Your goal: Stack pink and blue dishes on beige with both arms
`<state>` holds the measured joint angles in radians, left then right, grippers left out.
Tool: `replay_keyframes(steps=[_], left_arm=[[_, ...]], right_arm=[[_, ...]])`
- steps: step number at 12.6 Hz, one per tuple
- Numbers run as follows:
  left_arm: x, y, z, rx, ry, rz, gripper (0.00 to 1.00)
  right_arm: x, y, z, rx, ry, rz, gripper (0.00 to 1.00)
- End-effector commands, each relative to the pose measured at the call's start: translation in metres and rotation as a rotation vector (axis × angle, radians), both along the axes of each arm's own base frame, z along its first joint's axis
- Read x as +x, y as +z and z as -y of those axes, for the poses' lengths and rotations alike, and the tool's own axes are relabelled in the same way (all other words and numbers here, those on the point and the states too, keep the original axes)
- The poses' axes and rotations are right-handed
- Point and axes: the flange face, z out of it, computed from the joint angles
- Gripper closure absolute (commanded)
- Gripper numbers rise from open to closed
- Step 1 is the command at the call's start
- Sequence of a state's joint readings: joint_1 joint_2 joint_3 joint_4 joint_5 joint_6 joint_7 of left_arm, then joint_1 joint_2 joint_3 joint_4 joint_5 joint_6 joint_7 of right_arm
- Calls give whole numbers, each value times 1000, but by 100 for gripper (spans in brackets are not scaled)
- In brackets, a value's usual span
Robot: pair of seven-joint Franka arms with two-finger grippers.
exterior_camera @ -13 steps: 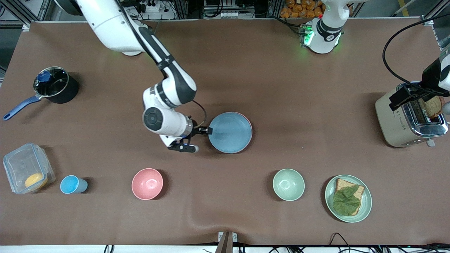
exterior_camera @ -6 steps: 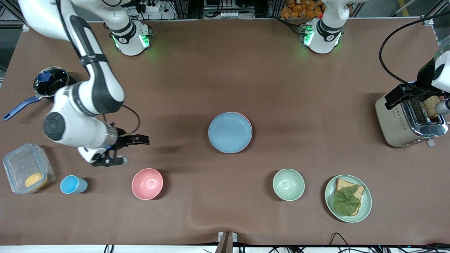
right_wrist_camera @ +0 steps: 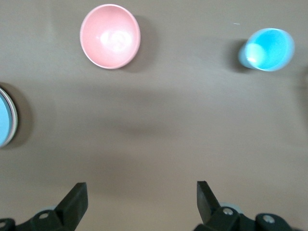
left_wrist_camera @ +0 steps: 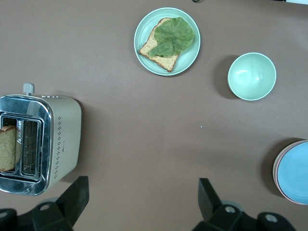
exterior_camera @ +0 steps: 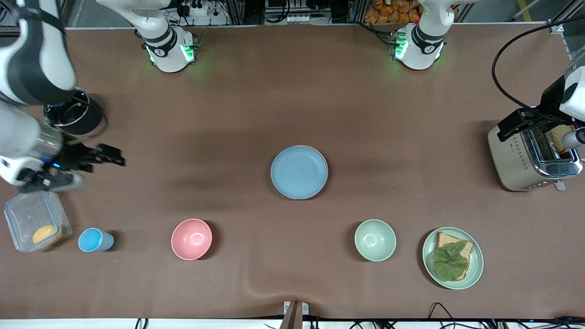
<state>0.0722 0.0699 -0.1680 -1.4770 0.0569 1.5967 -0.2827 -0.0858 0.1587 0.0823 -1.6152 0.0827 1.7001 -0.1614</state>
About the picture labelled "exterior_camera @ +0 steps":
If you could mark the brown table cloth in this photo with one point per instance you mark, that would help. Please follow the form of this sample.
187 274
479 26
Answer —
292 91

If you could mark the pink bowl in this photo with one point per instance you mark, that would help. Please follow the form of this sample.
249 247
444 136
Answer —
191 239

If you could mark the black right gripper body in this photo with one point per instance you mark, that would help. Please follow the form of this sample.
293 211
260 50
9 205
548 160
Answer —
73 156

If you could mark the clear plastic container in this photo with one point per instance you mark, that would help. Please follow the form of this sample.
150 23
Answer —
27 219

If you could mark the bag of orange snacks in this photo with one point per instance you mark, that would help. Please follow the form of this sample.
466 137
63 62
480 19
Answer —
388 11

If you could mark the toast slice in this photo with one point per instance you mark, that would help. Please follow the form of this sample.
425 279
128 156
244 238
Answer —
557 139

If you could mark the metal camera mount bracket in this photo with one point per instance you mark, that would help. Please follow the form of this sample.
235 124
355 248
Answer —
296 315

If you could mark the beige chrome toaster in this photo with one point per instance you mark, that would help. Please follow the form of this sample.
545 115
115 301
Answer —
507 160

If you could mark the green plate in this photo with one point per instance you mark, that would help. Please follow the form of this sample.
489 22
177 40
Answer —
476 262

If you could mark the green bowl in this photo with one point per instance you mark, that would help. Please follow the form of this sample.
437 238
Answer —
375 240

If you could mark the white power strip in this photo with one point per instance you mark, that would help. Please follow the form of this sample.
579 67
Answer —
298 19
196 9

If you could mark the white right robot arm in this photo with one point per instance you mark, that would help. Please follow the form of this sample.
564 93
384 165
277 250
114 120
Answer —
41 45

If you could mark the blue cup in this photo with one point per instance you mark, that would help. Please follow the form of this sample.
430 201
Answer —
93 240

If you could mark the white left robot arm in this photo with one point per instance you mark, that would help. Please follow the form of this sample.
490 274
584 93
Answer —
418 52

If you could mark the blue plate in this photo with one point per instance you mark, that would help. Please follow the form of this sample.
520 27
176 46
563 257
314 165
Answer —
298 172

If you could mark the green lettuce leaf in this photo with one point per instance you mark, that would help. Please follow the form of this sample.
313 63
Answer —
450 261

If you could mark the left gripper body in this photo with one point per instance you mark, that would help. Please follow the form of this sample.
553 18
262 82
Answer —
550 103

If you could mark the pink plate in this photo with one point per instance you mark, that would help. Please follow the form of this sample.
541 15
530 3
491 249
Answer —
326 161

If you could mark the brown bread slice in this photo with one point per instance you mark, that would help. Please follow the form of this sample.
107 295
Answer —
444 239

